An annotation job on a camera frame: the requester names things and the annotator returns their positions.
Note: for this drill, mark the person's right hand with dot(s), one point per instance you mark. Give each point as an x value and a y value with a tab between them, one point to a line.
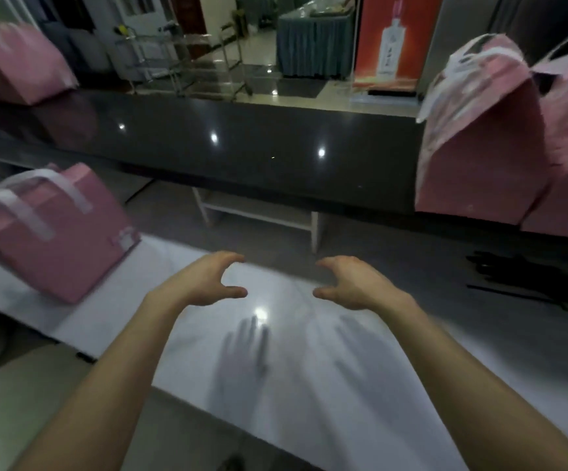
357	286

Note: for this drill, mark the person's left hand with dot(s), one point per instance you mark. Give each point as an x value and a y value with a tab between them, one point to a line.
200	282

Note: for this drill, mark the person's right thumb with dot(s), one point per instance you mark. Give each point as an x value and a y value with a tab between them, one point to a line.
327	293

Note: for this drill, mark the person's left thumb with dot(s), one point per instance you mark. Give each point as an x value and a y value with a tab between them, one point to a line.
232	292

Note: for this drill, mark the person's right forearm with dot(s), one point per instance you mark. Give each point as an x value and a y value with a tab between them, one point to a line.
475	397

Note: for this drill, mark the person's left forearm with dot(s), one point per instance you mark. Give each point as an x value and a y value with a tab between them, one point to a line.
102	387

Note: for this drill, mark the dark counter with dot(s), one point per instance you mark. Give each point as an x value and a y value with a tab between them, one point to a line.
225	147

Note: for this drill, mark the bundle of black strips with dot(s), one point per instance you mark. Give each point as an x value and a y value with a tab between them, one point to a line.
524	279

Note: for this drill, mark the metal serving trolley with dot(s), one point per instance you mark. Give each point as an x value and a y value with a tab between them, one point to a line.
186	63

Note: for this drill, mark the table with blue skirt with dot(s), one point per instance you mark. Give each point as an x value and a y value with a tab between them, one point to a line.
313	41

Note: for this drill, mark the red bottle advertisement stand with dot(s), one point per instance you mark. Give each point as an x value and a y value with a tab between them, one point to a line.
394	41

